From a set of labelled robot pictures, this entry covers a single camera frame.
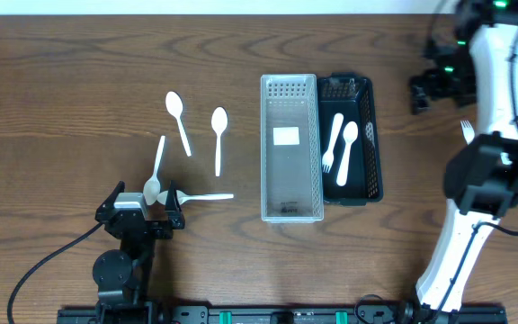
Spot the black plastic basket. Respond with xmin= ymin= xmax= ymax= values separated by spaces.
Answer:
xmin=317 ymin=72 xmax=383 ymax=206

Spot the right black cable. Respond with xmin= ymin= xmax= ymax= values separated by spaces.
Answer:
xmin=424 ymin=0 xmax=518 ymax=321

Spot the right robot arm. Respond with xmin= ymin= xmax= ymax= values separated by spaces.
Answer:
xmin=396 ymin=0 xmax=518 ymax=323

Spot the white plastic spoon tilted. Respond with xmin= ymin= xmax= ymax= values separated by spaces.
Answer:
xmin=143 ymin=135 xmax=165 ymax=205

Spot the white plastic spoon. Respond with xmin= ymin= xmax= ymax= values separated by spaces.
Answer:
xmin=336 ymin=121 xmax=359 ymax=186
xmin=211 ymin=107 xmax=228 ymax=177
xmin=143 ymin=135 xmax=165 ymax=205
xmin=165 ymin=91 xmax=192 ymax=157

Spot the black cable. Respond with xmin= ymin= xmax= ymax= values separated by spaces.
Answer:
xmin=6 ymin=221 xmax=106 ymax=324
xmin=424 ymin=0 xmax=518 ymax=321

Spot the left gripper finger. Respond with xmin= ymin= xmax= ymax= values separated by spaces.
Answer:
xmin=165 ymin=181 xmax=183 ymax=221
xmin=98 ymin=181 xmax=125 ymax=212

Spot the clear plastic basket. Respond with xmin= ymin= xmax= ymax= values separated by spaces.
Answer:
xmin=260 ymin=74 xmax=324 ymax=223

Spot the white plastic spoon horizontal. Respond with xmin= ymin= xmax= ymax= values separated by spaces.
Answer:
xmin=156 ymin=190 xmax=235 ymax=205

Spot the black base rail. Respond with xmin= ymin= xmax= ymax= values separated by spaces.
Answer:
xmin=56 ymin=300 xmax=509 ymax=324

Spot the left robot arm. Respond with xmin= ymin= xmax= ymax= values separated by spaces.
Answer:
xmin=93 ymin=181 xmax=185 ymax=323

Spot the white plastic fork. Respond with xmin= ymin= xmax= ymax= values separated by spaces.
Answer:
xmin=322 ymin=112 xmax=344 ymax=174
xmin=460 ymin=120 xmax=475 ymax=144

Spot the left black cable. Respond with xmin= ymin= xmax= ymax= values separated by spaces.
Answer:
xmin=6 ymin=221 xmax=106 ymax=324

